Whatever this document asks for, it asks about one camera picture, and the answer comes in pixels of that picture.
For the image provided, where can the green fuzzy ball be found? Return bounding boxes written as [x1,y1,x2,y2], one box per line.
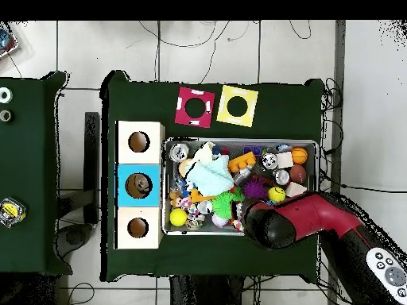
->
[211,190,246,220]

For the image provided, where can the clear container with blue toy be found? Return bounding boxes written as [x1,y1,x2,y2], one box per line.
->
[0,26,20,60]

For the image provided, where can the yellow card with round hole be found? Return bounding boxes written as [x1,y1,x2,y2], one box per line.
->
[216,84,259,129]

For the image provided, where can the orange toy building brick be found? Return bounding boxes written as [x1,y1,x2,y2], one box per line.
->
[227,151,257,174]

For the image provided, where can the red card with round hole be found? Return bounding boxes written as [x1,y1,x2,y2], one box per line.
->
[173,86,216,129]

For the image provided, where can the yellow tape measure in package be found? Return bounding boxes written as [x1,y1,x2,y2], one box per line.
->
[0,196,28,229]

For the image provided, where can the mint green cloth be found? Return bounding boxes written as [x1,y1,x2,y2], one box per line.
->
[184,154,235,197]

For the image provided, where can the brown ball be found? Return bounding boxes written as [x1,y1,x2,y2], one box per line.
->
[289,164,308,184]

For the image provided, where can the plain yellow ball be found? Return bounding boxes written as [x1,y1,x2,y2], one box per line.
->
[169,207,188,227]

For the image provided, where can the black cable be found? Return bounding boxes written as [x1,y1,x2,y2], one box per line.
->
[319,169,407,194]
[138,20,231,48]

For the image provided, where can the orange basketball toy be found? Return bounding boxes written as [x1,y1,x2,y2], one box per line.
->
[290,146,309,165]

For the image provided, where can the plain wooden block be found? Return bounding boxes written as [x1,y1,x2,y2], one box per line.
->
[285,181,308,198]

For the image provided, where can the silver drink can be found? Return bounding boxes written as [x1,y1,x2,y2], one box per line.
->
[169,143,190,163]

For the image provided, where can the wooden box with three holes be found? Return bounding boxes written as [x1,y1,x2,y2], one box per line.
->
[114,120,166,250]

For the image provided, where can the silver wire mesh bin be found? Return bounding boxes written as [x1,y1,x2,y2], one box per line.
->
[161,137,320,237]

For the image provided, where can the yellow smiley face ball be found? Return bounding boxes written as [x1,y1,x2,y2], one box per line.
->
[267,186,286,203]

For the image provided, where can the purple spiky ball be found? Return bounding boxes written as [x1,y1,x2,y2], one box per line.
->
[242,176,268,199]

